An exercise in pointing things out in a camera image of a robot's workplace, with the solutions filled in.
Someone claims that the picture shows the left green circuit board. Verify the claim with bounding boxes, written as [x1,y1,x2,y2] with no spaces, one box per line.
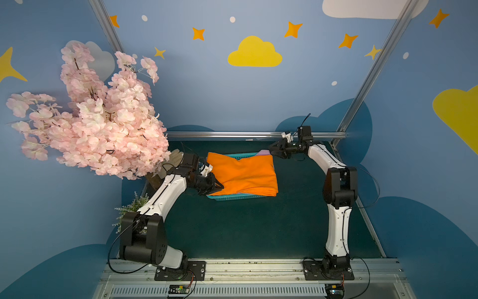
[168,285,192,296]

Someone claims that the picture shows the cream work glove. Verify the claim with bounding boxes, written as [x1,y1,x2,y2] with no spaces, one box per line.
[157,149,184,179]

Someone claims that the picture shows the purple pants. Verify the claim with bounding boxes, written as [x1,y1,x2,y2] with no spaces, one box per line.
[256,149,271,156]

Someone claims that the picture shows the aluminium front rail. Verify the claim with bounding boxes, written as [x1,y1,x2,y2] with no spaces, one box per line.
[93,258,416,299]

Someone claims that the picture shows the orange pants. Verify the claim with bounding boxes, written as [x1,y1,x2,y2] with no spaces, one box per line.
[207,153,278,197]

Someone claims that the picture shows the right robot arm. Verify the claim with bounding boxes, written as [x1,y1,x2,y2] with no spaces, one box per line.
[269,125,358,280]

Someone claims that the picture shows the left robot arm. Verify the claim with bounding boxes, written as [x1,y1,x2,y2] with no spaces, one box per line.
[119,154,224,270]

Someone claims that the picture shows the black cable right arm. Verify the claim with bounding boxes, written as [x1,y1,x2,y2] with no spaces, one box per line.
[356,166,381,209]

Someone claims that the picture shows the aluminium frame post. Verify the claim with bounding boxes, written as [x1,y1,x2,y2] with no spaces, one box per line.
[331,0,419,150]
[88,0,124,52]

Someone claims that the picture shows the small green potted plant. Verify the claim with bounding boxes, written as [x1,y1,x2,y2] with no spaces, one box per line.
[113,193,149,234]

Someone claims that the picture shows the green circuit board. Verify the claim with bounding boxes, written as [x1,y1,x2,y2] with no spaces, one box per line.
[325,284,345,299]
[168,285,192,296]

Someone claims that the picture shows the turquoise plastic basket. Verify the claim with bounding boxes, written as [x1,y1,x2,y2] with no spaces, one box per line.
[207,153,262,202]

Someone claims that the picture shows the right green circuit board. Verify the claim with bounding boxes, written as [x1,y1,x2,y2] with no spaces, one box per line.
[325,284,345,299]

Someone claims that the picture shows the pink cherry blossom tree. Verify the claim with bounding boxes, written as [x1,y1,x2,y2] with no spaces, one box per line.
[6,42,170,180]

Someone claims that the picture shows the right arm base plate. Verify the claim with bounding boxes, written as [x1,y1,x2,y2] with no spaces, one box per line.
[301,259,355,281]

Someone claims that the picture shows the aluminium frame left post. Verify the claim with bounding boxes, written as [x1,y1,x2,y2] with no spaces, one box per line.
[88,0,124,52]

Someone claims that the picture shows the aluminium frame right post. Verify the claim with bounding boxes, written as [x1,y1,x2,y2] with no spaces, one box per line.
[331,0,419,150]

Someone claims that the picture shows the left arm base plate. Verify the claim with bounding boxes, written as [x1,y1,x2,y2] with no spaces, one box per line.
[154,260,207,282]

